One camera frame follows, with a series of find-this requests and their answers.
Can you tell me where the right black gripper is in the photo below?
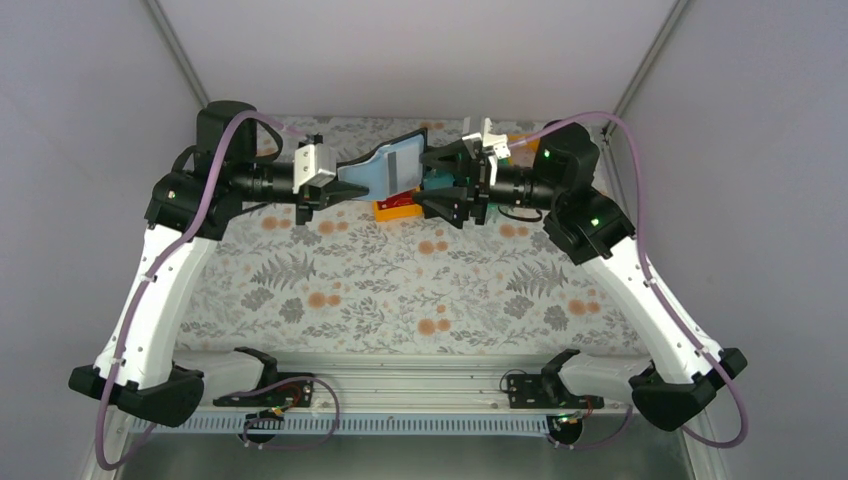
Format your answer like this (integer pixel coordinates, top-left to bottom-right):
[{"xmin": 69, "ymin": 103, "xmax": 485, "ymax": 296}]
[{"xmin": 412, "ymin": 138, "xmax": 561, "ymax": 228}]

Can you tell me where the black leather card holder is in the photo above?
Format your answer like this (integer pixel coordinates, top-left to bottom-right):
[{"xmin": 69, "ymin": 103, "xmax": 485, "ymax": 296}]
[{"xmin": 337, "ymin": 128, "xmax": 428, "ymax": 202}]

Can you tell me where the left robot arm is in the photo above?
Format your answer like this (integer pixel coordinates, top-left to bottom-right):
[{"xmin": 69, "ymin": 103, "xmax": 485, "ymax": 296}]
[{"xmin": 68, "ymin": 100, "xmax": 368, "ymax": 427}]

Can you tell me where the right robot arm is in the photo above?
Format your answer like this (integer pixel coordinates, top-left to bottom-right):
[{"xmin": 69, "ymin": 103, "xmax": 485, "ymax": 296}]
[{"xmin": 413, "ymin": 120, "xmax": 747, "ymax": 431}]

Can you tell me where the teal cards stack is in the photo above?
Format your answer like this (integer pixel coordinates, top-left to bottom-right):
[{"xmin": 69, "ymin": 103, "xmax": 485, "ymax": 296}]
[{"xmin": 421, "ymin": 169, "xmax": 465, "ymax": 192}]

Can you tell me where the red VIP cards stack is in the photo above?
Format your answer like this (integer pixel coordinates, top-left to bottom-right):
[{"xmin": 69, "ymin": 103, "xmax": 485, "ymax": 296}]
[{"xmin": 379, "ymin": 192, "xmax": 414, "ymax": 210}]

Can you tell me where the near orange bin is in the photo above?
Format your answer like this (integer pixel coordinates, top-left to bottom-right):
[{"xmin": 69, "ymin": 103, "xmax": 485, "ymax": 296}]
[{"xmin": 372, "ymin": 201, "xmax": 423, "ymax": 222}]

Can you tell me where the orange bin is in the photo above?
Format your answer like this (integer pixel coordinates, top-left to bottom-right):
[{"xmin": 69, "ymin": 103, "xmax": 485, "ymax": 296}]
[
  {"xmin": 509, "ymin": 140, "xmax": 539, "ymax": 168},
  {"xmin": 372, "ymin": 201, "xmax": 423, "ymax": 222}
]

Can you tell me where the far orange bin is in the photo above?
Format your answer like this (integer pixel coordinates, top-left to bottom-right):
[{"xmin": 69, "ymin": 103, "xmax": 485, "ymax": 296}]
[{"xmin": 509, "ymin": 140, "xmax": 539, "ymax": 168}]

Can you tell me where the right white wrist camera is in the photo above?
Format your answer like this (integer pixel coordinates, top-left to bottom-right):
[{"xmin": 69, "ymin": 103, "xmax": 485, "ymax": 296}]
[{"xmin": 461, "ymin": 116, "xmax": 511, "ymax": 162}]

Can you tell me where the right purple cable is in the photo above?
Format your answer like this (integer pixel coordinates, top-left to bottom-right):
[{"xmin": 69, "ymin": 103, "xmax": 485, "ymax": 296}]
[{"xmin": 506, "ymin": 111, "xmax": 750, "ymax": 453}]

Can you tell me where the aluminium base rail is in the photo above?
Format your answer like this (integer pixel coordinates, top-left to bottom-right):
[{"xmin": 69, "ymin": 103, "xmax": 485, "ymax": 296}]
[{"xmin": 107, "ymin": 351, "xmax": 705, "ymax": 415}]

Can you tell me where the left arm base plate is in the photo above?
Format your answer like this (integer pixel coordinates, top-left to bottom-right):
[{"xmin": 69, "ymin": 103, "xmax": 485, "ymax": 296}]
[{"xmin": 212, "ymin": 372, "xmax": 315, "ymax": 409}]

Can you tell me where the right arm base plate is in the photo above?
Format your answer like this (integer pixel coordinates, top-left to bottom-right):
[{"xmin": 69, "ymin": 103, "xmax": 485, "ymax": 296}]
[{"xmin": 503, "ymin": 373, "xmax": 605, "ymax": 410}]

